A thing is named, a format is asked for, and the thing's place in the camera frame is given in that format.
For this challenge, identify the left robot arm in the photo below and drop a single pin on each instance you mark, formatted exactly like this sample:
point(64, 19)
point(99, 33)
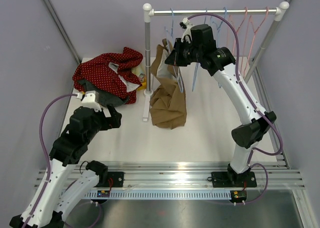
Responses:
point(52, 204)

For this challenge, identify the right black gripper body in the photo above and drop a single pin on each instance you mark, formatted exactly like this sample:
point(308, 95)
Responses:
point(186, 53)

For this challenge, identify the grey dotted skirt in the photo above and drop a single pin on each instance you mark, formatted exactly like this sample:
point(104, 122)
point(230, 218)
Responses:
point(88, 86)

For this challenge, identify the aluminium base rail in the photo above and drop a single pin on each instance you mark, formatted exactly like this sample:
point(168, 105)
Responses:
point(193, 175)

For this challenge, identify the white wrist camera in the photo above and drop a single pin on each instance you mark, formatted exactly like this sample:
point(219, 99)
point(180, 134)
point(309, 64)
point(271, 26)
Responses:
point(186, 25)
point(89, 105)

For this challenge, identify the yellow plastic tray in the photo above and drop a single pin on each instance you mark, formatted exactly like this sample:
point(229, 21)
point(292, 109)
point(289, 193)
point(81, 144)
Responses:
point(143, 85)

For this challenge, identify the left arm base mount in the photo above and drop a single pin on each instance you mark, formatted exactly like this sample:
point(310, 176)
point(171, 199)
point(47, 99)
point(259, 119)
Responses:
point(112, 179)

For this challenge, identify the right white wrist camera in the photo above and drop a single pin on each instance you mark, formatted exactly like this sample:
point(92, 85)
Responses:
point(186, 25)

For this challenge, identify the floral pastel skirt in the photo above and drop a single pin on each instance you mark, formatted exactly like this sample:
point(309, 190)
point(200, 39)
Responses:
point(139, 71)

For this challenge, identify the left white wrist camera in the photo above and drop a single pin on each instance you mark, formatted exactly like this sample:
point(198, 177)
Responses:
point(89, 105)

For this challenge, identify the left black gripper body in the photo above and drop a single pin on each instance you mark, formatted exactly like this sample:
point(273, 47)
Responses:
point(101, 122)

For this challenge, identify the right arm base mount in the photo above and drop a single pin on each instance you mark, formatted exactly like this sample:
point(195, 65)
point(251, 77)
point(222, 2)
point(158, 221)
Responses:
point(228, 180)

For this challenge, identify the tan skirt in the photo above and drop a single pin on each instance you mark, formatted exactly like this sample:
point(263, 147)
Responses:
point(168, 103)

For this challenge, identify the white slotted cable duct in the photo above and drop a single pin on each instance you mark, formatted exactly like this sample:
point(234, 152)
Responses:
point(159, 195)

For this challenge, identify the red polka-dot skirt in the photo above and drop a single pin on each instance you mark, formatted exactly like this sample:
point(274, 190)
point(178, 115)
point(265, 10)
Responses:
point(132, 98)
point(111, 72)

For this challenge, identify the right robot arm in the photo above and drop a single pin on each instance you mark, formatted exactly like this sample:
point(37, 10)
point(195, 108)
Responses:
point(255, 120)

